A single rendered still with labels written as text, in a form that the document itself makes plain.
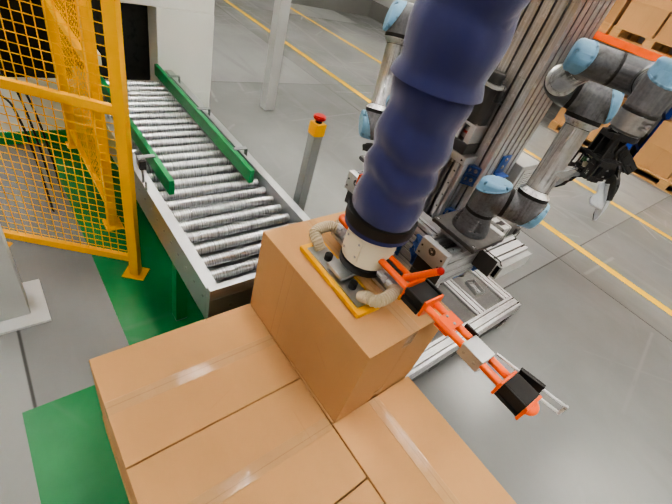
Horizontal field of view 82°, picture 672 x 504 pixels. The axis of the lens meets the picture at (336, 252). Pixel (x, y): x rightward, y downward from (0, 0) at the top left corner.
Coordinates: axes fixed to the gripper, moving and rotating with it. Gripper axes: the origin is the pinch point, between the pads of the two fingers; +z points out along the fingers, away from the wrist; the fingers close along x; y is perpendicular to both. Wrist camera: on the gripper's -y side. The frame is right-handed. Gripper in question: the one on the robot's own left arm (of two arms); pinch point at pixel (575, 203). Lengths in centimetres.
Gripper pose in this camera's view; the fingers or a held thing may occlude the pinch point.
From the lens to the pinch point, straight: 120.5
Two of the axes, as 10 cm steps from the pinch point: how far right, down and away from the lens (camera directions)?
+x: 2.5, 6.8, -6.9
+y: -9.3, -0.2, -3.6
